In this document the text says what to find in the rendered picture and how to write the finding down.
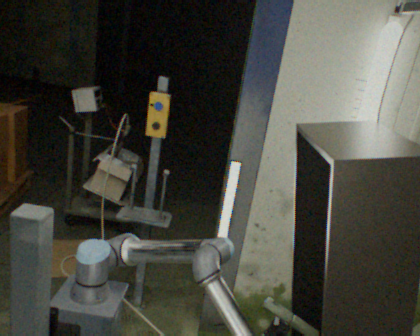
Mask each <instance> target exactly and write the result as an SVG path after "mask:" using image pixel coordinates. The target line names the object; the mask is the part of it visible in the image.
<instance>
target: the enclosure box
mask: <svg viewBox="0 0 420 336"><path fill-rule="evenodd" d="M419 285H420V144H418V143H416V142H413V141H411V140H409V139H408V138H407V137H403V136H402V135H400V134H398V133H397V132H396V131H392V130H391V129H389V128H387V127H386V126H383V125H381V124H380V123H378V122H376V121H373V120H369V121H349V122H308V123H296V152H295V181H294V211H293V241H292V301H291V312H293V316H294V315H296V316H297V317H298V318H301V319H302V320H303V321H304V322H305V323H308V324H309V325H310V326H312V327H313V328H314V329H316V330H318V331H319V333H320V334H319V335H320V336H412V329H413V324H414V318H415V313H416V302H417V296H418V291H419Z"/></svg>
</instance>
